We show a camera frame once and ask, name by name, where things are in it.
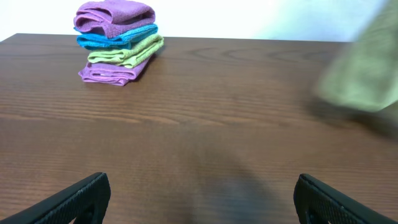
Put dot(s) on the blue folded cloth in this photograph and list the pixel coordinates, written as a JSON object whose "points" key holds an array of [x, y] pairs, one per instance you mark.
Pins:
{"points": [[91, 41]]}

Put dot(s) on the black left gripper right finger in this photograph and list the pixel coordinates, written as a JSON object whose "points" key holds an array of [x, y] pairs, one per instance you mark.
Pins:
{"points": [[318, 203]]}

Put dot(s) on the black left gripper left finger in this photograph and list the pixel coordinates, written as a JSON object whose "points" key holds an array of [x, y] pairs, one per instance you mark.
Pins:
{"points": [[84, 202]]}

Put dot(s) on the top purple folded cloth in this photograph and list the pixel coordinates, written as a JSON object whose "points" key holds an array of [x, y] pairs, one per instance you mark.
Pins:
{"points": [[112, 17]]}

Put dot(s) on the green folded cloth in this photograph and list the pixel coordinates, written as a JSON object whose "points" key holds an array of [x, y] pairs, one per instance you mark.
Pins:
{"points": [[129, 58]]}

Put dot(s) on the light green microfiber cloth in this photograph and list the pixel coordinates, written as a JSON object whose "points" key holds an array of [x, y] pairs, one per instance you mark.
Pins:
{"points": [[364, 76]]}

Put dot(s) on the purple folded cloth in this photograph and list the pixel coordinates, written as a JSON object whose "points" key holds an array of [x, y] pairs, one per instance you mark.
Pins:
{"points": [[111, 74], [112, 17]]}

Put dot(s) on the bottom purple folded cloth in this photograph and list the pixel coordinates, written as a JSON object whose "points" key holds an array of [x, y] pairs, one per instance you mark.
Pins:
{"points": [[111, 74]]}

